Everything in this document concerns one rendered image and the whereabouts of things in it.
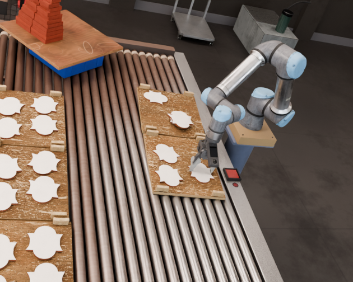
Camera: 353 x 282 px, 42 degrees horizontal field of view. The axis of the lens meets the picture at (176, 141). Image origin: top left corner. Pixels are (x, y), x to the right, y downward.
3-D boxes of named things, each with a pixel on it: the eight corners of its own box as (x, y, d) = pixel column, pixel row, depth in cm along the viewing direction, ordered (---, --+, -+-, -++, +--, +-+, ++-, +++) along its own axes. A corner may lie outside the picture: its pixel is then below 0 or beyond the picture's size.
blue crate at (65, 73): (68, 41, 285) (70, 27, 279) (103, 66, 274) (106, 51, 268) (27, 52, 262) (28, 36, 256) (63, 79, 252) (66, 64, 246)
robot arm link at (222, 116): (237, 111, 204) (225, 115, 198) (228, 131, 210) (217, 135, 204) (223, 102, 207) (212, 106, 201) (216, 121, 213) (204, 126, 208)
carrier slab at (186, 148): (207, 142, 244) (207, 140, 243) (224, 200, 213) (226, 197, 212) (143, 135, 234) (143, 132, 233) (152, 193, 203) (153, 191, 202)
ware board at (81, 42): (66, 12, 292) (66, 9, 291) (122, 50, 275) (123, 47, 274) (-2, 26, 256) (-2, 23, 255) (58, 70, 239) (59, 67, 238)
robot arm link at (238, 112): (231, 96, 217) (217, 100, 210) (249, 109, 213) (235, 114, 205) (225, 109, 222) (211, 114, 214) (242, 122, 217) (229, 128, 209)
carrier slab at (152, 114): (193, 98, 275) (194, 95, 274) (205, 142, 244) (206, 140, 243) (136, 88, 266) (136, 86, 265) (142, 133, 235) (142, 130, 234)
